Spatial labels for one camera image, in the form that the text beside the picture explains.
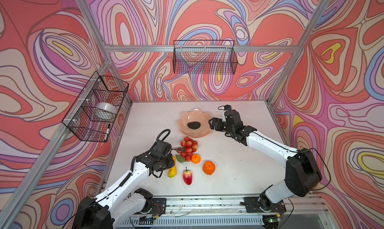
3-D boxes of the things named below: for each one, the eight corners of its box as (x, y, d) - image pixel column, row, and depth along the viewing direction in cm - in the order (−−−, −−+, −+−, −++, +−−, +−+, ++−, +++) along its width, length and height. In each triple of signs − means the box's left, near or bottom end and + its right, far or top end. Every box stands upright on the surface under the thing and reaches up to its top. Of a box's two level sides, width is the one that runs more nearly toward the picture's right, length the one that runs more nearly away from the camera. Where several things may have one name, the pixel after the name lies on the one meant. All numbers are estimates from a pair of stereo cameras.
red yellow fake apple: (183, 185, 81) (182, 183, 78) (183, 169, 87) (183, 167, 84) (192, 185, 81) (192, 183, 78) (192, 169, 87) (192, 167, 84)
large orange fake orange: (203, 175, 85) (203, 171, 80) (202, 164, 89) (203, 160, 84) (214, 175, 85) (215, 171, 80) (213, 164, 89) (214, 160, 84)
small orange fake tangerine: (191, 163, 89) (191, 161, 86) (191, 156, 92) (191, 153, 89) (200, 163, 89) (200, 161, 86) (200, 156, 92) (200, 153, 89)
